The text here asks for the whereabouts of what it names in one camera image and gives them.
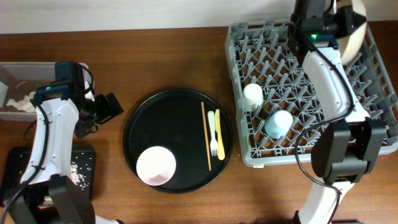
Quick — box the rice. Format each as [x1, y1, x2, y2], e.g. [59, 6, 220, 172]
[70, 151, 94, 190]

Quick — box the yellow plastic knife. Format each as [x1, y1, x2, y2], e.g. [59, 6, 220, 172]
[215, 109, 225, 161]

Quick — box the white plastic fork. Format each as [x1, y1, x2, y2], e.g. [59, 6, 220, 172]
[207, 111, 218, 156]

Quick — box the black rectangular tray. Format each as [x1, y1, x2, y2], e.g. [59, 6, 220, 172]
[1, 144, 96, 207]

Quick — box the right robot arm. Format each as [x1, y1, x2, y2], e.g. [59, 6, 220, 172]
[289, 0, 386, 223]

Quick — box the large white tissue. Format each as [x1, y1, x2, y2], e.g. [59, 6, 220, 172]
[6, 91, 35, 113]

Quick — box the grey dishwasher rack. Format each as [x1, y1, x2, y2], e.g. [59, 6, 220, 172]
[225, 21, 397, 168]

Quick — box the clear plastic bin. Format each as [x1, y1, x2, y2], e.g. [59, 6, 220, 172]
[1, 61, 94, 123]

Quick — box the wooden chopstick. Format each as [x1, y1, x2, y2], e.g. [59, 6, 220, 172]
[201, 102, 211, 171]

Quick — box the beige plate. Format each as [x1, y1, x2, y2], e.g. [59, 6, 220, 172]
[336, 0, 367, 65]

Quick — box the blue cup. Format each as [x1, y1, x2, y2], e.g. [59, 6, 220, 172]
[264, 110, 293, 139]

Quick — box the white cup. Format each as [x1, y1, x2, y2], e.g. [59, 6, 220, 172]
[243, 83, 264, 112]

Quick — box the pink bowl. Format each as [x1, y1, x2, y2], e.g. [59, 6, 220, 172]
[136, 146, 177, 186]

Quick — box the round black serving tray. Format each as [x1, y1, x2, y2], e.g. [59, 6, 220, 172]
[123, 89, 234, 194]

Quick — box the white label on bin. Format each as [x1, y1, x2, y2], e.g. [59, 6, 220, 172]
[0, 82, 9, 108]

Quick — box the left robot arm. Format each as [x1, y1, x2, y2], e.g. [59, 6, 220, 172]
[1, 61, 124, 223]

